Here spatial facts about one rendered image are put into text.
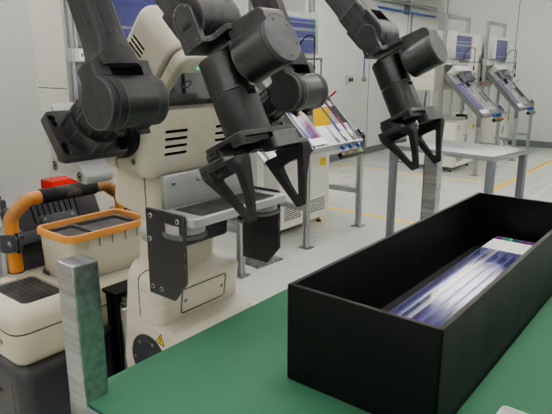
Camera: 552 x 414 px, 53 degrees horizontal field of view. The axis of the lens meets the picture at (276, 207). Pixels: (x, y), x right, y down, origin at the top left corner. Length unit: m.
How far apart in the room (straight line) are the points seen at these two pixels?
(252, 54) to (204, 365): 0.36
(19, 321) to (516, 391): 0.92
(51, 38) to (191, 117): 2.46
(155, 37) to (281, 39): 0.38
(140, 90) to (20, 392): 0.72
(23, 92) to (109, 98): 3.90
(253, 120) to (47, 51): 2.88
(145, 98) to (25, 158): 3.91
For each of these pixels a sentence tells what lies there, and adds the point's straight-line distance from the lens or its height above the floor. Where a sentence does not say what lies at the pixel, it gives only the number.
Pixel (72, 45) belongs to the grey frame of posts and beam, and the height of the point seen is 1.39.
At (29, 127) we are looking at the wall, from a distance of 4.72.
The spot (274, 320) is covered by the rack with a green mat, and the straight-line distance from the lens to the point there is 0.77.
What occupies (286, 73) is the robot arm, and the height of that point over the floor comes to 1.27.
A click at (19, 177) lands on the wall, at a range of 4.72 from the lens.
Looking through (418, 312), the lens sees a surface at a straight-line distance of 0.71.
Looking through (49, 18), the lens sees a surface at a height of 1.54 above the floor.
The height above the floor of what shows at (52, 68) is 1.28.
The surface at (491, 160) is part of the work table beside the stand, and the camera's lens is 3.33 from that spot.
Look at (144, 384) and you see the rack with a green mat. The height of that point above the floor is 0.95.
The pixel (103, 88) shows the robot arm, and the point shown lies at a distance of 0.81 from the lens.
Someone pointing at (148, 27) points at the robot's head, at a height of 1.35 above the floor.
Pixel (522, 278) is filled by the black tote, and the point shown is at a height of 1.04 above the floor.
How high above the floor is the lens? 1.28
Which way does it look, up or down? 14 degrees down
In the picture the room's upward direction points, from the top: straight up
